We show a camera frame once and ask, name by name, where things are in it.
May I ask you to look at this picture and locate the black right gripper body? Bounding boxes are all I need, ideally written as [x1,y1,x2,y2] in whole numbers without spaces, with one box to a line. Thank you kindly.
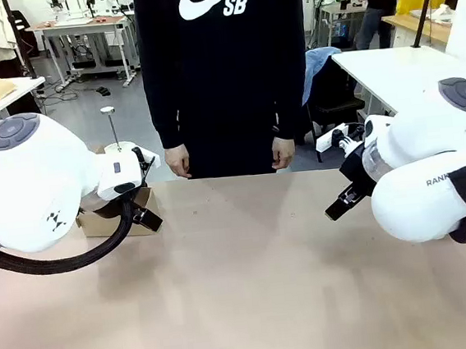
[336,144,380,200]

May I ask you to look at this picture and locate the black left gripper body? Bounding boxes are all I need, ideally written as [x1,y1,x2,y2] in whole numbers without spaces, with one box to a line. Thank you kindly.
[134,160,158,191]

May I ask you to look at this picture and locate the brown cardboard cup carrier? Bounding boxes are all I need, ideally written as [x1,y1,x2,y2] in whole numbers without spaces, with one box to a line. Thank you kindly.
[67,138,165,243]

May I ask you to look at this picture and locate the person's black-sleeved right forearm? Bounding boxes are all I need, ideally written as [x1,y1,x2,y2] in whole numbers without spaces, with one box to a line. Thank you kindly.
[137,43,191,153]

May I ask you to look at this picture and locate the person's black-sleeved left forearm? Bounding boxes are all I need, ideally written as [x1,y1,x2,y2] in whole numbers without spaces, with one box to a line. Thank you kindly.
[261,30,317,144]

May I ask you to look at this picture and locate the person's right hand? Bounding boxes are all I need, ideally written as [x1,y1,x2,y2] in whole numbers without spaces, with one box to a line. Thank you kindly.
[163,142,195,181]

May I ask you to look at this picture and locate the person's left hand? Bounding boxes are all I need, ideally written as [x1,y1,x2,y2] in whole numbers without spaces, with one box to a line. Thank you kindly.
[267,135,299,172]

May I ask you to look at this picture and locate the black chair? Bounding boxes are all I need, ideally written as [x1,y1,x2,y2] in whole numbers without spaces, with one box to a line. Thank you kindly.
[302,53,371,164]

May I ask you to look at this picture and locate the thin rod with white disc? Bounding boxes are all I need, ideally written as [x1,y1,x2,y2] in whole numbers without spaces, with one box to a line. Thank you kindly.
[99,105,124,151]

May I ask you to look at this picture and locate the white side table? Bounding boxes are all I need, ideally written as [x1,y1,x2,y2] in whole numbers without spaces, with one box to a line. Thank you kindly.
[330,39,466,122]

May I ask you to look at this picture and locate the blue cloth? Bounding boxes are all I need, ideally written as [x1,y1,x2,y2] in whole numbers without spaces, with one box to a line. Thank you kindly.
[296,44,348,107]

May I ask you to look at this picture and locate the person in black clothing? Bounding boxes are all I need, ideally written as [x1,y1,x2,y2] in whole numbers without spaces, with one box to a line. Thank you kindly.
[132,0,321,186]

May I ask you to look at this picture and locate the wooden top table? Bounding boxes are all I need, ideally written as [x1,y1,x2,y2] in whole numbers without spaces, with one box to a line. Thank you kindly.
[381,7,455,52]

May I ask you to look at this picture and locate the grey background workbench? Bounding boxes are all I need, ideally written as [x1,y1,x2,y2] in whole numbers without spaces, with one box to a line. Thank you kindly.
[25,12,144,97]

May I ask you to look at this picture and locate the small grey background table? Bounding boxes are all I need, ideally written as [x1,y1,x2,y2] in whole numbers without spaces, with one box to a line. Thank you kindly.
[314,0,373,48]

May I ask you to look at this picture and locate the black stand pole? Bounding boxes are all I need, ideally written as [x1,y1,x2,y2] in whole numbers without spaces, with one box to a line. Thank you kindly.
[407,0,447,49]

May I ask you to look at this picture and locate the black tripod pole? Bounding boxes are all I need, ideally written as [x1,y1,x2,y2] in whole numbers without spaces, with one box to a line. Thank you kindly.
[0,0,39,82]

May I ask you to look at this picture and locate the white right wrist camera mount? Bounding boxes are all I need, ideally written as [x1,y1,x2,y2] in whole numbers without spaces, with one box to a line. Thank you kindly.
[313,123,366,154]

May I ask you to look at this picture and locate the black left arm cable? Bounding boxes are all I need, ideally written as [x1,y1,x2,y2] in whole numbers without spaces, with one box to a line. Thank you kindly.
[0,198,141,281]

